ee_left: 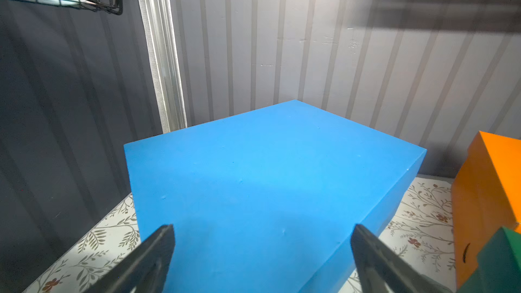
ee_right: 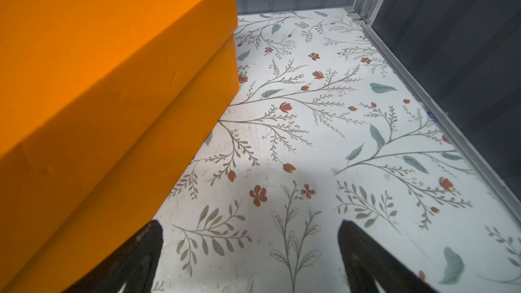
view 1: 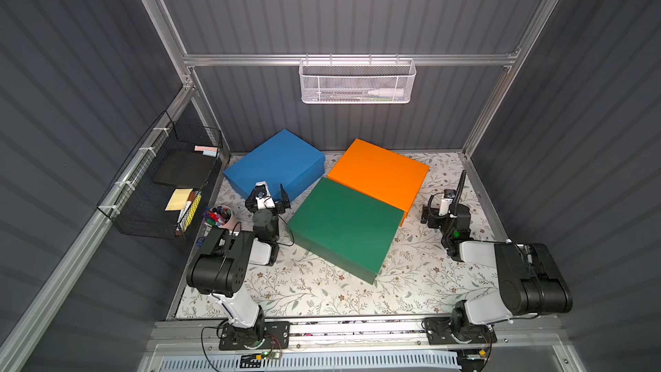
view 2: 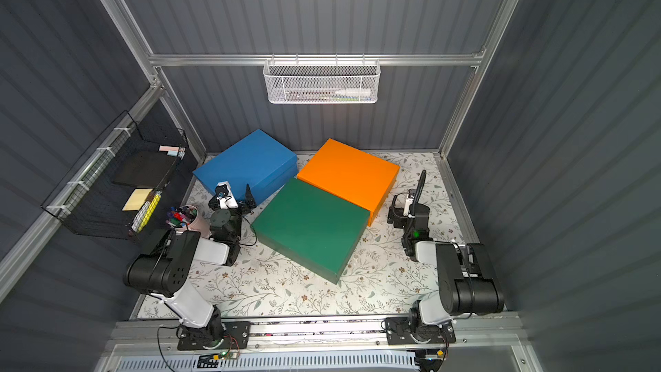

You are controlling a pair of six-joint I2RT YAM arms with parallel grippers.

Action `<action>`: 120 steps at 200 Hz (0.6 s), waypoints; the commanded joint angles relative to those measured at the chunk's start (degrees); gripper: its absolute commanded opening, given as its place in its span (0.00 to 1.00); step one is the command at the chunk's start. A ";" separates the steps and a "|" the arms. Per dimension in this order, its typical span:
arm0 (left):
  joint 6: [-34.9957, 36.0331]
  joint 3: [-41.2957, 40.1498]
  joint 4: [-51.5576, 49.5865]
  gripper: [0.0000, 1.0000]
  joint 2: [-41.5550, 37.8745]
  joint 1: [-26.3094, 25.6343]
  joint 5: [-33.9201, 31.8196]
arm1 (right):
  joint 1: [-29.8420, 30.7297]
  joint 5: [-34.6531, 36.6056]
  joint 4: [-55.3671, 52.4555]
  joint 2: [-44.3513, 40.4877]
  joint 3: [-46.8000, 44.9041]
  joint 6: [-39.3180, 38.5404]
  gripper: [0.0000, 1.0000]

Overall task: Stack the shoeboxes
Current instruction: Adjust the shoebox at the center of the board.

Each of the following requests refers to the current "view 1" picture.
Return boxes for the blue shoebox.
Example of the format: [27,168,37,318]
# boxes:
[224,129,325,201]

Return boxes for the orange shoebox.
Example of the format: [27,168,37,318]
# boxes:
[327,139,430,217]

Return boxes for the green shoebox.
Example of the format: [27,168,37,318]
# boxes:
[287,177,404,284]

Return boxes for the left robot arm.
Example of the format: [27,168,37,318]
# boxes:
[186,182,291,335]

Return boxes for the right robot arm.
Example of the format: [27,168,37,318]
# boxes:
[421,170,573,344]

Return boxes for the cup of coloured markers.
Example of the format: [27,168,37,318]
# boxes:
[202,205,236,229]

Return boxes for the floral table mat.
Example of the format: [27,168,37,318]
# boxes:
[174,152,510,320]

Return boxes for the pink sticky note pad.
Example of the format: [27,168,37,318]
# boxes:
[194,146,218,158]

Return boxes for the yellow patterned ruler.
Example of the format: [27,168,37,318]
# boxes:
[177,190,201,235]

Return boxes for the yellow sticky note pad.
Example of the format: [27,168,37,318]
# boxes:
[165,189,195,211]

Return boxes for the black notebook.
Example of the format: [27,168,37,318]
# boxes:
[153,151,215,189]

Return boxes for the white marker in basket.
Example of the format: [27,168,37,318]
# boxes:
[367,88,406,100]

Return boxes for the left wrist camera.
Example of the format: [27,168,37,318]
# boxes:
[253,182,271,198]

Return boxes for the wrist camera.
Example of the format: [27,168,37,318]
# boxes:
[438,189,456,217]
[253,182,271,198]

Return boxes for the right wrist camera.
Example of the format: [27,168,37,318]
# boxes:
[438,189,456,217]

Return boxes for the black wire wall basket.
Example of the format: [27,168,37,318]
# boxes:
[97,113,227,239]

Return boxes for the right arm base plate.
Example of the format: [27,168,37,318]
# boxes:
[421,316,497,345]

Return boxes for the white wire mesh basket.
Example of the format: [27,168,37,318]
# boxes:
[298,57,417,104]

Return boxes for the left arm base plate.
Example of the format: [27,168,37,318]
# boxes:
[218,321,291,351]

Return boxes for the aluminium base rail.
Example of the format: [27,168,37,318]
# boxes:
[146,315,568,354]

